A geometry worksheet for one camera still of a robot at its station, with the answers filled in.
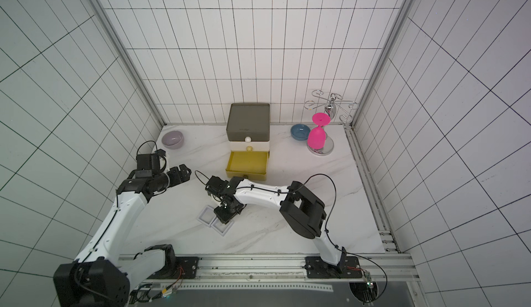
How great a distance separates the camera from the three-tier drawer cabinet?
0.92 metres

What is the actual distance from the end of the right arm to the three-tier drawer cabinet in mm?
218

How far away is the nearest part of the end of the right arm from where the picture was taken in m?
0.62
